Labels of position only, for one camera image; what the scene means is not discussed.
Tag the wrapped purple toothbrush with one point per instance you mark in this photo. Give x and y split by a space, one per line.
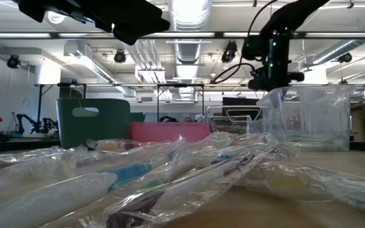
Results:
131 215

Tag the silver ventilation duct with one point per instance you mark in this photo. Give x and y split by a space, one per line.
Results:
189 47
344 47

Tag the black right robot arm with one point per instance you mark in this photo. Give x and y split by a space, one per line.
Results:
293 12

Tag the green toothbrush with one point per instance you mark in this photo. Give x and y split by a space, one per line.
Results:
312 141
152 183

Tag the green plastic bin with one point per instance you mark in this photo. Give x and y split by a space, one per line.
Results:
112 126

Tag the person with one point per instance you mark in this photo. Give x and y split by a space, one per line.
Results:
188 119

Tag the blue toothbrush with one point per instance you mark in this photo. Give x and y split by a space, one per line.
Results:
128 172
296 180

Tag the white rectangular air duct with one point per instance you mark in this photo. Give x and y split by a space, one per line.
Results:
90 63

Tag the small clear plastic bin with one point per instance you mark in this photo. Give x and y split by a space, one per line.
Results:
214 126

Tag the black monitor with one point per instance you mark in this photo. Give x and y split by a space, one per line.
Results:
238 101

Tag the white ceiling pipes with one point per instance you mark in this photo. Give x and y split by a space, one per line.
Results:
141 54

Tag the large clear plastic bin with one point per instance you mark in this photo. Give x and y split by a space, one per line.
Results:
328 120

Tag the black ceiling spotlight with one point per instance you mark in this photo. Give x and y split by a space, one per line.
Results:
13 61
229 52
345 57
119 57

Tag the black background rig frame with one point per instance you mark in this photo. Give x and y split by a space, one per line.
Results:
157 101
39 107

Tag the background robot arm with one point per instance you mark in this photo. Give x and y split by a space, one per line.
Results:
166 119
25 122
49 124

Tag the black overhead crossbar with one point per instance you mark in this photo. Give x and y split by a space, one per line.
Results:
219 35

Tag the orange toothbrush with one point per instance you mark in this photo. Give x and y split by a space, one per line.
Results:
106 145

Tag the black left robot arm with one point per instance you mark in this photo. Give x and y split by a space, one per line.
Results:
36 8

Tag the white light strip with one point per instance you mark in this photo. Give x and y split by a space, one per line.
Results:
239 34
344 34
189 34

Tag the pink plastic bin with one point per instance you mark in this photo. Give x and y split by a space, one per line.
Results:
170 131

